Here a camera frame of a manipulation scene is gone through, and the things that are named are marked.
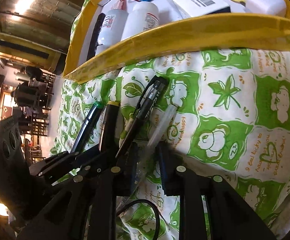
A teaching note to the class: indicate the black marker with yellow end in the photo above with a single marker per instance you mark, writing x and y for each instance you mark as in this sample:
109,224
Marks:
108,127

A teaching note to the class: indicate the small white pill bottle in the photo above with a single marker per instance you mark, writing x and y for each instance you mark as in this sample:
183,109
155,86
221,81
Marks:
140,20

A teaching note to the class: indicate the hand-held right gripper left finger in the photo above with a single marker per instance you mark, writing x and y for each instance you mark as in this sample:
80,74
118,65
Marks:
131,167

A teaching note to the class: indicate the small white box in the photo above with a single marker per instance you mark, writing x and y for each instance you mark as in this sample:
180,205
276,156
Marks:
265,2

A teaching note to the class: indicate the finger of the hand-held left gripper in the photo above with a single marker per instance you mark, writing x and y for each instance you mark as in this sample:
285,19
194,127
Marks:
57,162
95,163

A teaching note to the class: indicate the white bottle with translucent cap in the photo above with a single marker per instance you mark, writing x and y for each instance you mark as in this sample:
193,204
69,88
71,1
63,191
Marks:
110,27

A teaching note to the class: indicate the black marker with green end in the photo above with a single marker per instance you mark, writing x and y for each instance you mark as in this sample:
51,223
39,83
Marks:
88,122

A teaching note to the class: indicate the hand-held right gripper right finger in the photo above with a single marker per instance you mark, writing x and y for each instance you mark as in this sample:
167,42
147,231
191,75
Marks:
163,171

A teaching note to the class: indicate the black pen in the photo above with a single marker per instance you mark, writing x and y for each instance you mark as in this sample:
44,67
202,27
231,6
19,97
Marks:
147,105

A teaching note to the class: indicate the black marker with purple end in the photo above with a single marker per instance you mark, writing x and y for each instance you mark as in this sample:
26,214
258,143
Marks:
95,37

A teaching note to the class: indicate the yellow taped cardboard tray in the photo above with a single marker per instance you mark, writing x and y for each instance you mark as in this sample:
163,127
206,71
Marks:
197,32

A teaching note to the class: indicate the dark wooden chair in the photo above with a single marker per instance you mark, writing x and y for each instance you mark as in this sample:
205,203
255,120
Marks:
38,120

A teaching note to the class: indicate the clear plastic pen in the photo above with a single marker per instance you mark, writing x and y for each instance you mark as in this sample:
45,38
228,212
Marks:
163,125

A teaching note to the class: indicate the green and white printed quilt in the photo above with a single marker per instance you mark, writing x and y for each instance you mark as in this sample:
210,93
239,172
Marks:
235,110

